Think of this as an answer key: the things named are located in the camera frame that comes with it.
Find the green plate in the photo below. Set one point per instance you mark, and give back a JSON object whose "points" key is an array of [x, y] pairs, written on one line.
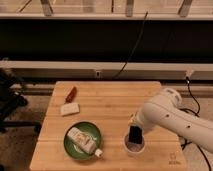
{"points": [[74, 151]]}

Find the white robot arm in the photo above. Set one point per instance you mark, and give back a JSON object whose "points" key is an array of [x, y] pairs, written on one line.
{"points": [[163, 110]]}

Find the white tube bottle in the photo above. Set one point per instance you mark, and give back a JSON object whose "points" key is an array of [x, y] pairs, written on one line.
{"points": [[84, 141]]}

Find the black office chair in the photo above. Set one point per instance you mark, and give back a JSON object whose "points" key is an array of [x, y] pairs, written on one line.
{"points": [[9, 101]]}

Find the brown red marker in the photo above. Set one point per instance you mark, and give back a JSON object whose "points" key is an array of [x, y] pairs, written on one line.
{"points": [[71, 95]]}

